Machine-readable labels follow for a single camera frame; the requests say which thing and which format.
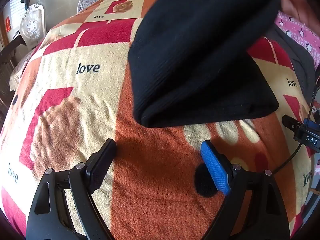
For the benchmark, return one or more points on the pink penguin print cloth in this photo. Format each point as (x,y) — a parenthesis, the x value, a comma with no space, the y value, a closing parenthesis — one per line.
(297,33)

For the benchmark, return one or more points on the black pants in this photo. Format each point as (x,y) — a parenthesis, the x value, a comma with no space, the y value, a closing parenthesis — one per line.
(195,55)

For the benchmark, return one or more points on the window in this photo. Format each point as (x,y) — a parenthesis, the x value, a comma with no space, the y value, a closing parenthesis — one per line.
(16,2)

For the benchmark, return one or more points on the printed rose blanket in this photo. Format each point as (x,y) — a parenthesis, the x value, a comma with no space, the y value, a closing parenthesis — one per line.
(75,105)

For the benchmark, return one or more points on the person's right hand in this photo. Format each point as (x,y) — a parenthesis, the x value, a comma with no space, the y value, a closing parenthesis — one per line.
(297,7)

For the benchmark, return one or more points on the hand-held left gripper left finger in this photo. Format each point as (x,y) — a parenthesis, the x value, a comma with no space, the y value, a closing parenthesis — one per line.
(102,162)

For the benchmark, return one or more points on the red paper wall decoration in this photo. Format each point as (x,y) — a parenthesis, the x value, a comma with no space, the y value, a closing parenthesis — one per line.
(8,23)

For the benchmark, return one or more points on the white ornate chair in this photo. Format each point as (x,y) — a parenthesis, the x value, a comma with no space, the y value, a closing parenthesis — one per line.
(31,27)

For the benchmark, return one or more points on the dark wooden table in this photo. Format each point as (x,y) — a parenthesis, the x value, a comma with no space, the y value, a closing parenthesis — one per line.
(11,48)

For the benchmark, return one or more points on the dark grey garment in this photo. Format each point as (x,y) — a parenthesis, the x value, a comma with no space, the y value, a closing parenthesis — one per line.
(300,62)

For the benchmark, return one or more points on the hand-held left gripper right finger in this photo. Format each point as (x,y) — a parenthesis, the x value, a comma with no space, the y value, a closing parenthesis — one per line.
(216,170)

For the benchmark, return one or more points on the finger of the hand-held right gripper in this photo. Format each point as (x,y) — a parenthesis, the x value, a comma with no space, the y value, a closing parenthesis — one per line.
(290,123)
(309,124)

